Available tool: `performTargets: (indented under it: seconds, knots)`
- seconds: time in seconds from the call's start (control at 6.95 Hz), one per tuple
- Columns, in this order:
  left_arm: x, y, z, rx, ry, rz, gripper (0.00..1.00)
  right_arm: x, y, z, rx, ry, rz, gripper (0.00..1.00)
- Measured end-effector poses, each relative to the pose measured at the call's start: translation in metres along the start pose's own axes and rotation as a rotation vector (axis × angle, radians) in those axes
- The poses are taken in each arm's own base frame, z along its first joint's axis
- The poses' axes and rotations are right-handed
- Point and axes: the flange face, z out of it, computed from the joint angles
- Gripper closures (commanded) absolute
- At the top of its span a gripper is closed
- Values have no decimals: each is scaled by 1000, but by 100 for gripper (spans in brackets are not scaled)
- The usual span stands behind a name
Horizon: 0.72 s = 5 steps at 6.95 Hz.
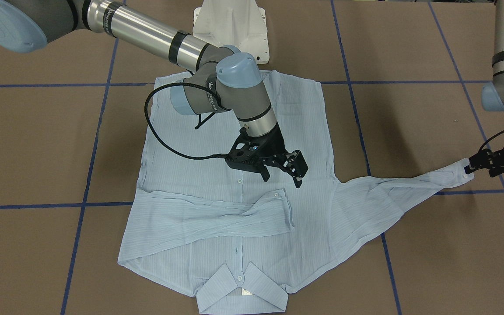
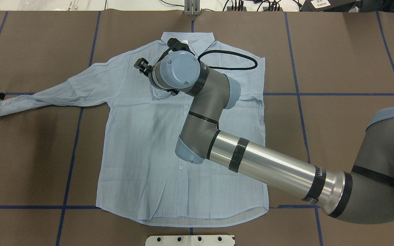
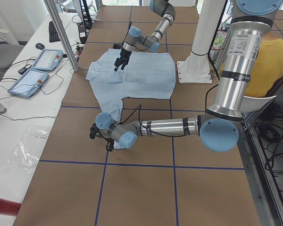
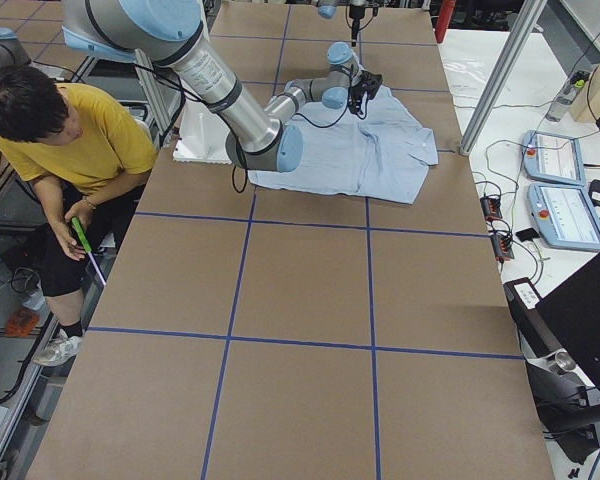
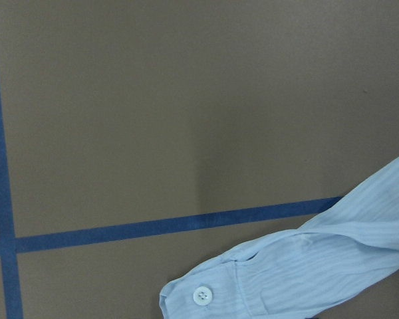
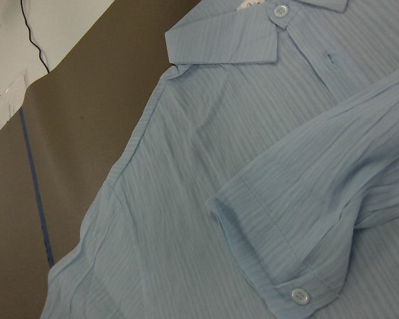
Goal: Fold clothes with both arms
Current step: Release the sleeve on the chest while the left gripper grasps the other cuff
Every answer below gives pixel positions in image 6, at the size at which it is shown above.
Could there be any brown table cover mat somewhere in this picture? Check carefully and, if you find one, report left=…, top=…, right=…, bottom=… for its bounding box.
left=0, top=1, right=195, bottom=318

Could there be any light blue button-up shirt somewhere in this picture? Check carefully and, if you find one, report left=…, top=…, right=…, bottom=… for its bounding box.
left=41, top=1, right=399, bottom=318

